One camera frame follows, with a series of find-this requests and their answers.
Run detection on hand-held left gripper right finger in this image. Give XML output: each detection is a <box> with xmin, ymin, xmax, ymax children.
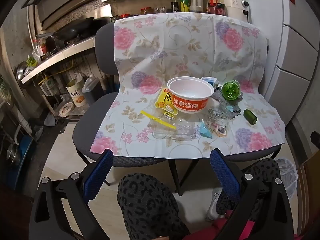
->
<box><xmin>210</xmin><ymin>148</ymin><xmax>294</xmax><ymax>240</ymax></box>

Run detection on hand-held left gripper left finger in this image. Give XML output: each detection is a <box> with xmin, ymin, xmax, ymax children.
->
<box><xmin>29</xmin><ymin>149</ymin><xmax>114</xmax><ymax>240</ymax></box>

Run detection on waste bin with plastic liner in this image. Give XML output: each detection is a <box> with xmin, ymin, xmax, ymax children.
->
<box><xmin>275</xmin><ymin>158</ymin><xmax>298</xmax><ymax>200</ymax></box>

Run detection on blue triangular packet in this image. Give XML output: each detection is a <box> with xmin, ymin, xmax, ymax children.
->
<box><xmin>199</xmin><ymin>120</ymin><xmax>213</xmax><ymax>139</ymax></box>

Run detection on clear wrapper with label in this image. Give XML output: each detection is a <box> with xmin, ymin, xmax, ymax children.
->
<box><xmin>206</xmin><ymin>105</ymin><xmax>234</xmax><ymax>138</ymax></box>

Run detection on clear plastic wrapper yellow strip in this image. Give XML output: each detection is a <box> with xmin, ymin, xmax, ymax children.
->
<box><xmin>152</xmin><ymin>120</ymin><xmax>200</xmax><ymax>142</ymax></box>

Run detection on small green cylinder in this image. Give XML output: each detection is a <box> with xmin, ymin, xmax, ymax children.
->
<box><xmin>243</xmin><ymin>109</ymin><xmax>258</xmax><ymax>125</ymax></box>

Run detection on grey cloth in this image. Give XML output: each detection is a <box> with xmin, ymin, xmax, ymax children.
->
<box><xmin>210</xmin><ymin>86</ymin><xmax>240</xmax><ymax>120</ymax></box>

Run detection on orange white paper bowl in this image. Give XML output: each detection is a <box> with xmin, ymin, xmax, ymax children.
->
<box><xmin>167</xmin><ymin>76</ymin><xmax>215</xmax><ymax>113</ymax></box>

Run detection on clear wrapper with yellow strip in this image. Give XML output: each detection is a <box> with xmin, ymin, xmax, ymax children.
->
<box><xmin>140</xmin><ymin>106</ymin><xmax>178</xmax><ymax>134</ymax></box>

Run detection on green round lid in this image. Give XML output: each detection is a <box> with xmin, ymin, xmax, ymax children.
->
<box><xmin>222</xmin><ymin>81</ymin><xmax>242</xmax><ymax>103</ymax></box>

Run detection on yellow snack packet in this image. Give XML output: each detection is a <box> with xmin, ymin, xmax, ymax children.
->
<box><xmin>155</xmin><ymin>87</ymin><xmax>179</xmax><ymax>115</ymax></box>

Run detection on white shoe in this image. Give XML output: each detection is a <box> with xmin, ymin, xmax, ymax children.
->
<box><xmin>205</xmin><ymin>187</ymin><xmax>225</xmax><ymax>222</ymax></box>

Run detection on person's left leg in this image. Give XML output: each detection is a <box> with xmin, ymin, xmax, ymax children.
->
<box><xmin>117</xmin><ymin>173</ymin><xmax>190</xmax><ymax>240</ymax></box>

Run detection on round white lid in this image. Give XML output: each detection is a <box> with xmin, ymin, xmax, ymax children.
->
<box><xmin>58</xmin><ymin>102</ymin><xmax>75</xmax><ymax>117</ymax></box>

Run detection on grey refrigerator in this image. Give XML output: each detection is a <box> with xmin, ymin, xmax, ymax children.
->
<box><xmin>260</xmin><ymin>0</ymin><xmax>320</xmax><ymax>120</ymax></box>

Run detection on beige canister with egg print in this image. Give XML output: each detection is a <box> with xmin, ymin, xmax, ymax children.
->
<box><xmin>66</xmin><ymin>76</ymin><xmax>87</xmax><ymax>108</ymax></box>

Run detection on dark jug with white cap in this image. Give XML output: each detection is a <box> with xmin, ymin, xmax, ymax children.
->
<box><xmin>82</xmin><ymin>74</ymin><xmax>104</xmax><ymax>105</ymax></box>

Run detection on steel bowl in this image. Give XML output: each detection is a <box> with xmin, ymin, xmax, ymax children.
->
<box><xmin>6</xmin><ymin>142</ymin><xmax>20</xmax><ymax>164</ymax></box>

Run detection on kitchen counter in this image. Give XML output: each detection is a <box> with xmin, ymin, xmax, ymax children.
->
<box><xmin>21</xmin><ymin>36</ymin><xmax>97</xmax><ymax>84</ymax></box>

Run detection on grey office chair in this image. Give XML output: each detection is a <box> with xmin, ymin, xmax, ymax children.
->
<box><xmin>72</xmin><ymin>21</ymin><xmax>284</xmax><ymax>195</ymax></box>

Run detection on floral printed cloth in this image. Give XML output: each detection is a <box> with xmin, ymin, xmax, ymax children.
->
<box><xmin>89</xmin><ymin>12</ymin><xmax>287</xmax><ymax>159</ymax></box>

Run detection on black wok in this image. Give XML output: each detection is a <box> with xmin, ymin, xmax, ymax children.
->
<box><xmin>54</xmin><ymin>17</ymin><xmax>95</xmax><ymax>40</ymax></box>

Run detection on white air fryer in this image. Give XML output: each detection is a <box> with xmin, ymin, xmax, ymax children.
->
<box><xmin>221</xmin><ymin>0</ymin><xmax>250</xmax><ymax>23</ymax></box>

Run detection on red sauce jar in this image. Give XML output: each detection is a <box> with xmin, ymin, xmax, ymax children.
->
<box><xmin>214</xmin><ymin>3</ymin><xmax>227</xmax><ymax>15</ymax></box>

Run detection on white plastic jug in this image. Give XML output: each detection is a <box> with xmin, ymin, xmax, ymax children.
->
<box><xmin>189</xmin><ymin>0</ymin><xmax>204</xmax><ymax>13</ymax></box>

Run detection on steel range hood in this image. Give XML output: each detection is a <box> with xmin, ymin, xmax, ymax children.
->
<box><xmin>21</xmin><ymin>0</ymin><xmax>105</xmax><ymax>28</ymax></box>

